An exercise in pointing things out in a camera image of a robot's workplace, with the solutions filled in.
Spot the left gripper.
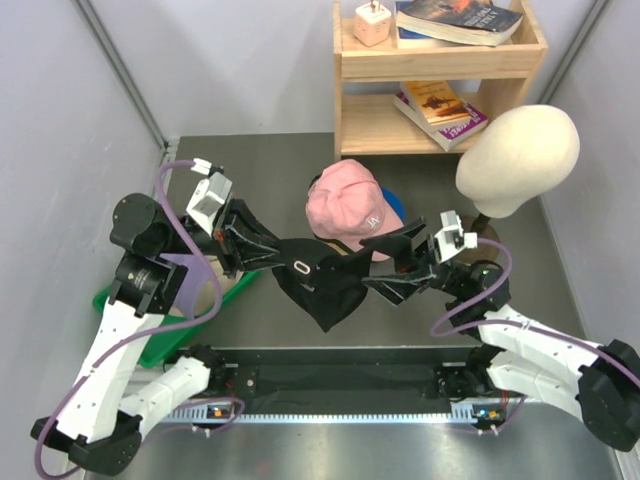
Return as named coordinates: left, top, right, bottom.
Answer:
left=158, top=192, right=300, bottom=278

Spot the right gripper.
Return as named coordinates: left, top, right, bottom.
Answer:
left=360, top=218, right=467, bottom=307

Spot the blue baseball cap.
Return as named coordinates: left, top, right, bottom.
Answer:
left=381, top=187, right=406, bottom=222

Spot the black hat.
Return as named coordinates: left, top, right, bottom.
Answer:
left=272, top=239, right=373, bottom=332

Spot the lavender cap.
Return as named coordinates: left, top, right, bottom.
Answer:
left=161, top=254, right=215, bottom=320

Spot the light pink baseball cap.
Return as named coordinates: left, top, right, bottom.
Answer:
left=305, top=159, right=404, bottom=252

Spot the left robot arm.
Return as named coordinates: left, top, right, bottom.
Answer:
left=30, top=193, right=277, bottom=479

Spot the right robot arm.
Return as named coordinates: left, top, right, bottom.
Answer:
left=361, top=211, right=639, bottom=452

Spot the dark mannequin stand base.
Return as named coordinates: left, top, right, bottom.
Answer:
left=459, top=214, right=500, bottom=264

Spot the green plastic tray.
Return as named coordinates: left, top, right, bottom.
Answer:
left=92, top=269, right=261, bottom=370

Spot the purple white book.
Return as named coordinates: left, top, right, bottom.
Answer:
left=393, top=92, right=488, bottom=152

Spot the orange cover book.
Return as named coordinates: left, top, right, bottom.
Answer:
left=400, top=80, right=471, bottom=130

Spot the white mannequin head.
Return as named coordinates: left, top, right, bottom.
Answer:
left=455, top=105, right=580, bottom=219

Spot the wooden shelf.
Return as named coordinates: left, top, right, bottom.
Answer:
left=332, top=1, right=548, bottom=160

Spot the blue book under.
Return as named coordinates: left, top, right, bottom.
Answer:
left=395, top=27, right=456, bottom=49

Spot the pink power cube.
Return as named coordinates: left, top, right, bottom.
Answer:
left=354, top=0, right=392, bottom=47

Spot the dark cover book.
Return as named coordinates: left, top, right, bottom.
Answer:
left=396, top=0, right=524, bottom=47

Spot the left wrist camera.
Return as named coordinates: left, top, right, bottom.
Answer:
left=186, top=158, right=233, bottom=237

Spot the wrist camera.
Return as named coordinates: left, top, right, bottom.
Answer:
left=186, top=158, right=233, bottom=237
left=434, top=210, right=478, bottom=264

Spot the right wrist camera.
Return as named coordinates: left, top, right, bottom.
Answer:
left=434, top=210, right=478, bottom=264

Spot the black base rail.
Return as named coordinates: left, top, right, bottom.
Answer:
left=198, top=347, right=504, bottom=416

